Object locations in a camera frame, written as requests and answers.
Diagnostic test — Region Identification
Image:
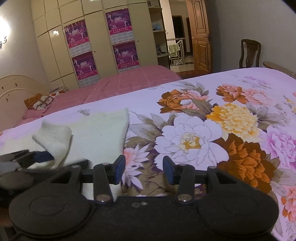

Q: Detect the white knitted sweater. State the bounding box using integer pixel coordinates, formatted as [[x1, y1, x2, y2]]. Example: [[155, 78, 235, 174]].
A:
[[1, 108, 129, 169]]

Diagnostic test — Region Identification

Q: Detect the orange patterned pillow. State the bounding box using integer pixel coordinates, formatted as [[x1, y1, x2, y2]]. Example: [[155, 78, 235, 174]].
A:
[[24, 93, 54, 110]]

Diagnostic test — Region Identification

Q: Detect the cream arched headboard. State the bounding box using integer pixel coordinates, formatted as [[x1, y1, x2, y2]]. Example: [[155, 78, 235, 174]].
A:
[[1, 74, 50, 131]]

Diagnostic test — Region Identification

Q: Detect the pink checked bed cover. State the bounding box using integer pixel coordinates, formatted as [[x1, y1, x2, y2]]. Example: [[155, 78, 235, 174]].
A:
[[16, 65, 181, 126]]

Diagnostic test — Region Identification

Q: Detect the lower left magenta poster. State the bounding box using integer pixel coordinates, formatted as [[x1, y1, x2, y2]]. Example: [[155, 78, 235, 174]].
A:
[[72, 51, 98, 81]]

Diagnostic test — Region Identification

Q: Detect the magenta poster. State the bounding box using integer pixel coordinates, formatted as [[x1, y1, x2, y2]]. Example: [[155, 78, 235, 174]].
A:
[[112, 41, 139, 71], [72, 51, 98, 81], [64, 20, 89, 49], [105, 8, 132, 36]]

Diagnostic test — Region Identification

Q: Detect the metal stair railing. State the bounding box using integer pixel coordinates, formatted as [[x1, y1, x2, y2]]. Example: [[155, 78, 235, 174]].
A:
[[167, 38, 185, 66]]

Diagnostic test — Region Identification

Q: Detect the lower right magenta poster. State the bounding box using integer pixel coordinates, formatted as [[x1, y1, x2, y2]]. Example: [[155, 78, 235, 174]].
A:
[[112, 41, 139, 71]]

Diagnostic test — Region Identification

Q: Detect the cream wardrobe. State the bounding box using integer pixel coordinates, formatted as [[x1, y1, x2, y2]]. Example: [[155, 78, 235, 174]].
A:
[[31, 1, 169, 90]]

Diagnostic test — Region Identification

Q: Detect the brown wooden door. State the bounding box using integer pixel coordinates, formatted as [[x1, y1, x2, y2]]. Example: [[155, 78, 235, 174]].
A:
[[186, 0, 213, 75]]

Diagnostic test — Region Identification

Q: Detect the upper left magenta poster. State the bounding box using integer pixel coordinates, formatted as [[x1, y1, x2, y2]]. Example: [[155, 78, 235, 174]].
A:
[[64, 20, 89, 49]]

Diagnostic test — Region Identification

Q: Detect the dark wooden chair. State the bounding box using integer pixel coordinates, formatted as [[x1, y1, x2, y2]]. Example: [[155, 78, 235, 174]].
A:
[[239, 39, 261, 68]]

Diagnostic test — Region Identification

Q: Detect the upper right magenta poster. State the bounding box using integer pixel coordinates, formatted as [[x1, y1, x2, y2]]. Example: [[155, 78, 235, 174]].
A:
[[105, 8, 132, 36]]

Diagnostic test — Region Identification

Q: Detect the wall lamp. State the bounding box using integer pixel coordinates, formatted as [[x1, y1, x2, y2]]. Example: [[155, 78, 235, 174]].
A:
[[0, 35, 7, 48]]

